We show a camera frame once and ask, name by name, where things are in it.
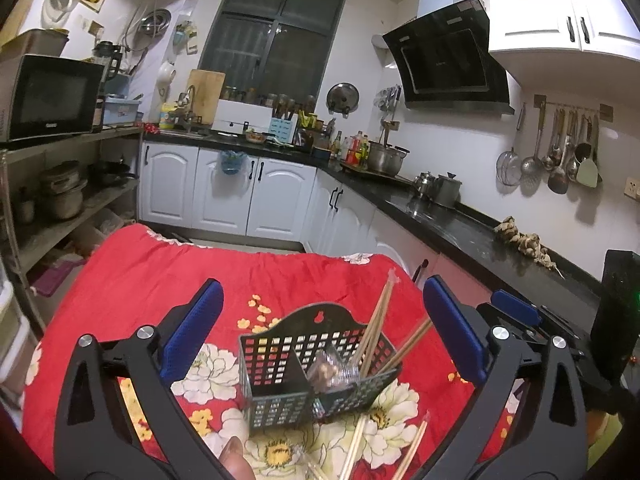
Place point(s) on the steel ladle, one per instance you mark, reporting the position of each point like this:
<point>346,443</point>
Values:
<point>531,164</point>

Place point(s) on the black microwave oven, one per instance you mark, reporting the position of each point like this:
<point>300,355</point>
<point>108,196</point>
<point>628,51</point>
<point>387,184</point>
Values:
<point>50,97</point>

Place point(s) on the pale blue plastic basket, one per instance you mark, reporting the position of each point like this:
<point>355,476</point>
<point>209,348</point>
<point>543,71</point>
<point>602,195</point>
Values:
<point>121,111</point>

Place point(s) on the small hanging kitchen tools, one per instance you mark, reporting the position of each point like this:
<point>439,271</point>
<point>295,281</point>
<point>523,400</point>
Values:
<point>387,105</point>

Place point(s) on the black frying pan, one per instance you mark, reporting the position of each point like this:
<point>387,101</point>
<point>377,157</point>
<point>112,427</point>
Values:
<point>112,172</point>

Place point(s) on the hanging bag of packets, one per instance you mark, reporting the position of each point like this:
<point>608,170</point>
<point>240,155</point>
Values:
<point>185,39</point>

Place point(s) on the dark green utensil basket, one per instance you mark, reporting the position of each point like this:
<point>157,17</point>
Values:
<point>280,360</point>

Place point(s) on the crumpled clear plastic wrapper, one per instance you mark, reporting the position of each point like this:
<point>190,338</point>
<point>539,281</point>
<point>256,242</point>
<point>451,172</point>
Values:
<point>327,371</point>

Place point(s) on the person's left hand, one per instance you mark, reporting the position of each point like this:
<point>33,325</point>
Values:
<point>235,460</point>

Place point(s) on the black range hood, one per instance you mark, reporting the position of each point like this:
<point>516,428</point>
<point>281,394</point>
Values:
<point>445,60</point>

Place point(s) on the wall-hung metal pot lid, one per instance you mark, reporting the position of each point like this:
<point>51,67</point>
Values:
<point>343,97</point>

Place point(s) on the white hanging jug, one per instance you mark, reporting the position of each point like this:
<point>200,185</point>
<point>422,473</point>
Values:
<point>166,77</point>

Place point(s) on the steel canister with black lid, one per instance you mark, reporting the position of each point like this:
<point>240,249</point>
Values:
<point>446,192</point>

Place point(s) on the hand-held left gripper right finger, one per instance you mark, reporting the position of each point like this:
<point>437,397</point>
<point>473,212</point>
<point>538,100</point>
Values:
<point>455,331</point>

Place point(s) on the dark kitchen window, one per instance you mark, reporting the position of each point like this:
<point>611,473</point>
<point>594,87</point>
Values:
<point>280,35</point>

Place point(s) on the small steel kettle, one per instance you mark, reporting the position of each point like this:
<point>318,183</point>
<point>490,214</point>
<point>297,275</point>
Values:
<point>425,186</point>

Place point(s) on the white wall socket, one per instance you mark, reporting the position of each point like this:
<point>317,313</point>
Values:
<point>634,187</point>

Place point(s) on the wooden chopstick pair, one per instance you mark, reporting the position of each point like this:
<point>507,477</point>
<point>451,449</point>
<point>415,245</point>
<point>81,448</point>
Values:
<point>411,340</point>
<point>380,305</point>
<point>412,446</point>
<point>357,441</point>

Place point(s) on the white countertop box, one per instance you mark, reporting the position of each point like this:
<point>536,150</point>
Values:
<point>240,116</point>

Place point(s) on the stacked metal pots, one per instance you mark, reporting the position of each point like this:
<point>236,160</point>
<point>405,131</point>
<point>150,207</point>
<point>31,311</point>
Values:
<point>62,192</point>

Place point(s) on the hanging steel bowl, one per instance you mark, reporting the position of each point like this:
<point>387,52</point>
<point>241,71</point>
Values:
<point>154,21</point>

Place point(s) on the wall utensil rail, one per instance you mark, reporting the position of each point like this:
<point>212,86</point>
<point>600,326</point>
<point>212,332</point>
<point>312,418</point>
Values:
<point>575,106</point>

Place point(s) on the large steel stockpot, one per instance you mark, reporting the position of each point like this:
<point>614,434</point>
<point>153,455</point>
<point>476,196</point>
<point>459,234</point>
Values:
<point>386,160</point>

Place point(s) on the black kitchen countertop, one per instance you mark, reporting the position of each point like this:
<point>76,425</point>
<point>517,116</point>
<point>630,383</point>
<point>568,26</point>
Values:
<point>450,225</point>

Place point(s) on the pale green spatula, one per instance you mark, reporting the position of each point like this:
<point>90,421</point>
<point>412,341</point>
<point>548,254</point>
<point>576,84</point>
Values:
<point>587,172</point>

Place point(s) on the large steel spoon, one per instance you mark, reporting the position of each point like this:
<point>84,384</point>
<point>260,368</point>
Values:
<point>557,182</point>

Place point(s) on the metal sink faucet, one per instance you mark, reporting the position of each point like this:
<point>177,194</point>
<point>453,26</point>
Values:
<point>186,110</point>

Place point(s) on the yellow jar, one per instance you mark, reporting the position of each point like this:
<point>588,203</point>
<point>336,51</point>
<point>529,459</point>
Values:
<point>167,116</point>

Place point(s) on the group of condiment bottles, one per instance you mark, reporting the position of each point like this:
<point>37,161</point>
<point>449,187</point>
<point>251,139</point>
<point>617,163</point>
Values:
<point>352,150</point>

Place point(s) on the grey plastic drawer tower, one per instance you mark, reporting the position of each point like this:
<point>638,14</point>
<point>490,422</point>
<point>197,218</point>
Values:
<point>12,340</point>

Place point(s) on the blue knife block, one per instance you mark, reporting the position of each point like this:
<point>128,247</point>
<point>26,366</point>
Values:
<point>284,129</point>

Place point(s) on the blue hanging bag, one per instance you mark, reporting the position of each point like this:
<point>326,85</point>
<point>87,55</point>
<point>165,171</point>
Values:
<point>232,162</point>

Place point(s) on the red floral blanket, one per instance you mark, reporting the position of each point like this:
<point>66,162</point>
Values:
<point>150,270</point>

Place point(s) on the beige container with dark lid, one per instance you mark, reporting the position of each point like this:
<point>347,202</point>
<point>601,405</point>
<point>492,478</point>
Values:
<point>35,42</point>

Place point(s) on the dark blender jug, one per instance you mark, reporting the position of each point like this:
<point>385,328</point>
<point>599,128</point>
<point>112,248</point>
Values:
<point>107,60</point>

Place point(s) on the purple plastic tray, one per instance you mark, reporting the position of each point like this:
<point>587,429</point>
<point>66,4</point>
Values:
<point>55,277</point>

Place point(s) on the white upper cabinet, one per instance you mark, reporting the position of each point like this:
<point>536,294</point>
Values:
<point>545,10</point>

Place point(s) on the wooden cutting board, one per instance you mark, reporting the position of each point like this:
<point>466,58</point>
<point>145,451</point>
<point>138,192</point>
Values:
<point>207,92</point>

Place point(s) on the row of glass jars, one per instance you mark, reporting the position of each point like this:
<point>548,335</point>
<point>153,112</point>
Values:
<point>260,97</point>

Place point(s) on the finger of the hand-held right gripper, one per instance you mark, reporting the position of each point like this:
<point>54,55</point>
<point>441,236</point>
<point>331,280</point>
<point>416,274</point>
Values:
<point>485,312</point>
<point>515,307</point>

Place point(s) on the metal shelf rack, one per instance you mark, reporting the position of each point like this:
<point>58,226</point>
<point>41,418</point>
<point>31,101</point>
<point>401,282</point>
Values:
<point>60,232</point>

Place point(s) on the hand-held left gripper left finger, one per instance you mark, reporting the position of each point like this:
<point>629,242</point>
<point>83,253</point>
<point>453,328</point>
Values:
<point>192,332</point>

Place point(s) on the pile of ginger roots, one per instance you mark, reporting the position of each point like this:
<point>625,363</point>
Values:
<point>525,242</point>

